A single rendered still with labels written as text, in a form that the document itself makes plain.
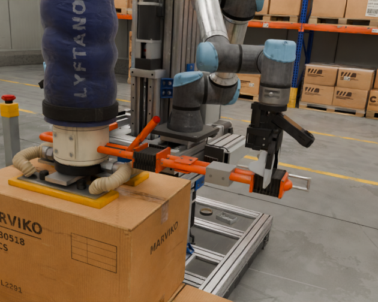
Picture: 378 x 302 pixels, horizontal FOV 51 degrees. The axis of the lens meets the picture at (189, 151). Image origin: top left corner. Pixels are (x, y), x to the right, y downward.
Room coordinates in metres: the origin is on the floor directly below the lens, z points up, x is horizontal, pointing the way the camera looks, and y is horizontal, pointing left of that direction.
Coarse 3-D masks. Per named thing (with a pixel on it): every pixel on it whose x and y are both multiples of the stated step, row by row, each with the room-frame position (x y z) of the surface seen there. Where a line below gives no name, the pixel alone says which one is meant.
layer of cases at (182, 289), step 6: (180, 288) 1.22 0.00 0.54; (186, 288) 1.22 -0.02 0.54; (192, 288) 1.22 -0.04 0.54; (174, 294) 1.18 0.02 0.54; (180, 294) 1.18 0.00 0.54; (186, 294) 1.18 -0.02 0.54; (192, 294) 1.19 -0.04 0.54; (198, 294) 1.19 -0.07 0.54; (204, 294) 1.19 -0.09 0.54; (210, 294) 1.19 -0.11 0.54; (174, 300) 1.15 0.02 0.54; (180, 300) 1.15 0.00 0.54; (186, 300) 1.15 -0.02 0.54; (192, 300) 1.15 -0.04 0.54; (198, 300) 1.16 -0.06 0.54; (204, 300) 1.16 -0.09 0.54; (210, 300) 1.16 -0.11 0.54; (216, 300) 1.16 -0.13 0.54; (222, 300) 1.16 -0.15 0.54; (228, 300) 1.17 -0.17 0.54
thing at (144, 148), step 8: (144, 144) 1.14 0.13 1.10; (152, 144) 1.15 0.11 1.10; (136, 152) 1.07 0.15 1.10; (144, 152) 1.10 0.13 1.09; (152, 152) 1.10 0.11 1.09; (160, 152) 1.07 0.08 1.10; (168, 152) 1.11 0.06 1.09; (136, 160) 1.08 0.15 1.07; (144, 160) 1.07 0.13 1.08; (152, 160) 1.05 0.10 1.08; (136, 168) 1.07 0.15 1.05; (144, 168) 1.06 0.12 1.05; (152, 168) 1.05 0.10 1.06; (160, 168) 1.07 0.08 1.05
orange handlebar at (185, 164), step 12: (48, 132) 1.26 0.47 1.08; (108, 144) 1.18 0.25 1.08; (120, 156) 1.11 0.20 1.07; (132, 156) 1.10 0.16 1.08; (168, 156) 1.10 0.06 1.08; (180, 168) 1.04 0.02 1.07; (192, 168) 1.03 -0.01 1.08; (204, 168) 1.02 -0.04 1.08; (240, 180) 0.97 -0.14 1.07; (288, 180) 0.96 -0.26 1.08
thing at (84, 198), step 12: (12, 180) 1.12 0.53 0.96; (24, 180) 1.12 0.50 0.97; (36, 180) 1.12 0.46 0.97; (84, 180) 1.09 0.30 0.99; (48, 192) 1.07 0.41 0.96; (60, 192) 1.06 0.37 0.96; (72, 192) 1.06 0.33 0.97; (84, 192) 1.06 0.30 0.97; (108, 192) 1.08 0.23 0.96; (84, 204) 1.02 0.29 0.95; (96, 204) 1.01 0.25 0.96
